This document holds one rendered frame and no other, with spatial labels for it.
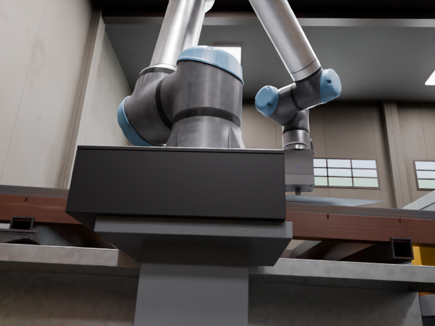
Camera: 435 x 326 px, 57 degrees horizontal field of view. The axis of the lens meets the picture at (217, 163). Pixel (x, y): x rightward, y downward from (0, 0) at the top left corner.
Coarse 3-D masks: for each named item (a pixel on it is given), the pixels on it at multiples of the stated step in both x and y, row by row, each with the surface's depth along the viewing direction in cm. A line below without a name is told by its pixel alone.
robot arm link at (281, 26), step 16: (256, 0) 92; (272, 0) 91; (272, 16) 93; (288, 16) 93; (272, 32) 95; (288, 32) 94; (288, 48) 96; (304, 48) 96; (288, 64) 99; (304, 64) 97; (304, 80) 99; (320, 80) 98; (336, 80) 100; (304, 96) 102; (320, 96) 99; (336, 96) 99
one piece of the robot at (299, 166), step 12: (312, 144) 114; (288, 156) 111; (300, 156) 110; (312, 156) 110; (288, 168) 109; (300, 168) 109; (312, 168) 108; (288, 180) 108; (300, 180) 107; (312, 180) 107; (300, 192) 109
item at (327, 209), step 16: (0, 192) 99; (16, 192) 100; (32, 192) 100; (48, 192) 100; (64, 192) 100; (288, 208) 103; (304, 208) 103; (320, 208) 104; (336, 208) 104; (352, 208) 104; (368, 208) 104; (384, 208) 105; (0, 224) 132; (80, 240) 139; (96, 240) 138; (288, 256) 163; (304, 256) 151; (320, 256) 149; (336, 256) 148
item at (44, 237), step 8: (16, 216) 92; (16, 224) 94; (24, 224) 99; (32, 224) 92; (40, 232) 97; (48, 232) 102; (16, 240) 93; (24, 240) 93; (32, 240) 93; (40, 240) 97; (48, 240) 103; (56, 240) 109; (64, 240) 116
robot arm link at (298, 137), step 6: (288, 132) 113; (294, 132) 112; (300, 132) 112; (306, 132) 113; (288, 138) 113; (294, 138) 112; (300, 138) 112; (306, 138) 112; (288, 144) 112; (294, 144) 112; (300, 144) 112; (306, 144) 112
